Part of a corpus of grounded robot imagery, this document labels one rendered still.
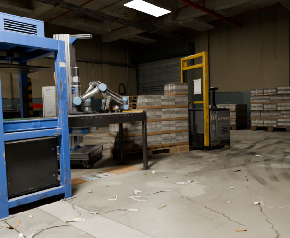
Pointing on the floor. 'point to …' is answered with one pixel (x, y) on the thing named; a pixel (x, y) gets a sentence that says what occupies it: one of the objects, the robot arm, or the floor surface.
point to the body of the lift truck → (213, 125)
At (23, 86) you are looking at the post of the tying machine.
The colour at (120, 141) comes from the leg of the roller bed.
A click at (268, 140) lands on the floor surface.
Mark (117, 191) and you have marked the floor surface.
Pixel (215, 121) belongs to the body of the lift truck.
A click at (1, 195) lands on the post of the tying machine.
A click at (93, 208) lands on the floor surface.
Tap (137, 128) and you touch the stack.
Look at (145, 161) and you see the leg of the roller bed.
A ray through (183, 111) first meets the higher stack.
